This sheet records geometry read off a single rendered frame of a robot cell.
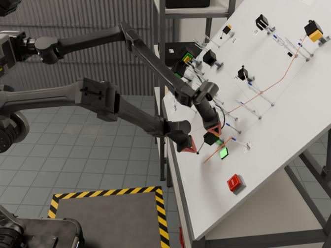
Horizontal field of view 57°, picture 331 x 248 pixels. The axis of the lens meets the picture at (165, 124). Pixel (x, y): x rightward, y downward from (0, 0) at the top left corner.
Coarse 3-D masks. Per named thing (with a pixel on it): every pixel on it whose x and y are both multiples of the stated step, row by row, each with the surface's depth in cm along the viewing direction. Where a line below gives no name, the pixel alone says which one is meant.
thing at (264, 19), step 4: (260, 16) 143; (264, 16) 144; (256, 20) 145; (264, 20) 140; (256, 24) 143; (260, 24) 141; (264, 24) 143; (260, 28) 143; (264, 28) 143; (268, 28) 146; (272, 28) 146; (268, 32) 147
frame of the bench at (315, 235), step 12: (168, 168) 252; (288, 168) 167; (168, 180) 259; (300, 192) 152; (312, 204) 146; (216, 240) 129; (228, 240) 129; (240, 240) 129; (252, 240) 129; (264, 240) 129; (276, 240) 129; (288, 240) 129; (300, 240) 130; (312, 240) 131; (324, 240) 132
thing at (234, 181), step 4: (232, 176) 115; (236, 176) 114; (228, 180) 116; (232, 180) 114; (236, 180) 113; (228, 184) 115; (232, 184) 113; (236, 184) 112; (240, 184) 111; (232, 188) 112
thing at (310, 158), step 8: (304, 152) 148; (304, 160) 146; (312, 160) 142; (312, 168) 140; (320, 168) 138; (320, 176) 134; (328, 176) 130; (320, 184) 134; (328, 184) 130; (328, 192) 129; (328, 224) 130; (328, 232) 130
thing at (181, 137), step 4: (176, 136) 128; (180, 136) 129; (184, 136) 131; (188, 136) 132; (172, 140) 131; (176, 140) 130; (180, 140) 130; (184, 140) 131; (188, 140) 130; (176, 144) 134; (180, 144) 131; (184, 144) 130; (188, 144) 128; (180, 148) 130
